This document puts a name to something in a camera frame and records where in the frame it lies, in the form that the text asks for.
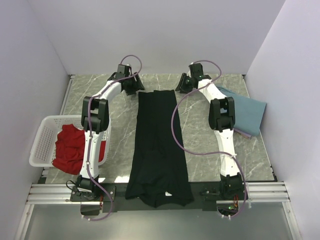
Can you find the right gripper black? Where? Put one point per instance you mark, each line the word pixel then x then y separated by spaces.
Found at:
pixel 181 84

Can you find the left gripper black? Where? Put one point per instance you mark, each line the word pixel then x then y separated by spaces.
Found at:
pixel 138 85

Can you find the black t shirt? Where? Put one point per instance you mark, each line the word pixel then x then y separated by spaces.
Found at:
pixel 159 163

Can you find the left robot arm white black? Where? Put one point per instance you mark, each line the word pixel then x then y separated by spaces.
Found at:
pixel 96 121

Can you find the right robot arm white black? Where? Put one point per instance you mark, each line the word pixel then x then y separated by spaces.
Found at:
pixel 221 119

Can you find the folded blue t shirt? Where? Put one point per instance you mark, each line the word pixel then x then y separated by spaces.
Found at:
pixel 248 112

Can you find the folded purple t shirt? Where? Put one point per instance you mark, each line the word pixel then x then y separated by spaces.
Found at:
pixel 244 134

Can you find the red t shirt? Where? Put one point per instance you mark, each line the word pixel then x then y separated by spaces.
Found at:
pixel 71 151

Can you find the white plastic laundry basket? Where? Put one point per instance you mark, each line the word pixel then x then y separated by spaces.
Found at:
pixel 43 150

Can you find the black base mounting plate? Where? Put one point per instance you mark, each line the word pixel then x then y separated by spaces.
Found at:
pixel 207 196

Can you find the aluminium rail frame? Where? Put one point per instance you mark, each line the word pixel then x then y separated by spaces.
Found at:
pixel 58 194

